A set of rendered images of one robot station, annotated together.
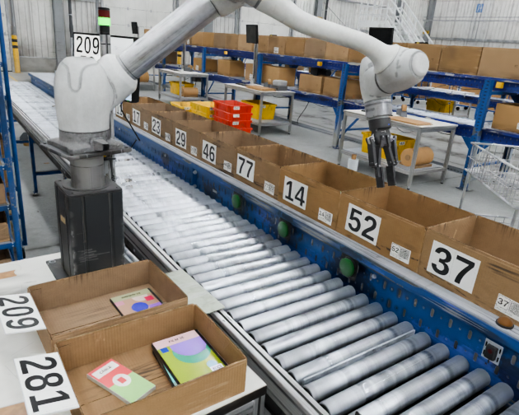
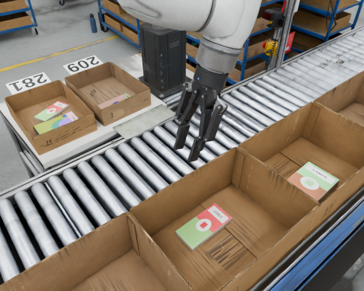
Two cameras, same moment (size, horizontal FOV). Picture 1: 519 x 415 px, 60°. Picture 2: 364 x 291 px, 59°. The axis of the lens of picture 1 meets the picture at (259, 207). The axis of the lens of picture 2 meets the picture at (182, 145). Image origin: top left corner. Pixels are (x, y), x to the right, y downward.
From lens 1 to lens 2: 1.80 m
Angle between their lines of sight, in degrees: 75
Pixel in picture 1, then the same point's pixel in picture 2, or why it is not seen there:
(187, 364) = (51, 125)
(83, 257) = (145, 67)
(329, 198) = (248, 148)
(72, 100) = not seen: outside the picture
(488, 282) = (45, 281)
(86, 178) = not seen: hidden behind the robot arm
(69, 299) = (122, 81)
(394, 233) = (164, 203)
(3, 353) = not seen: hidden behind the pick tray
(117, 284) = (137, 90)
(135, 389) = (43, 115)
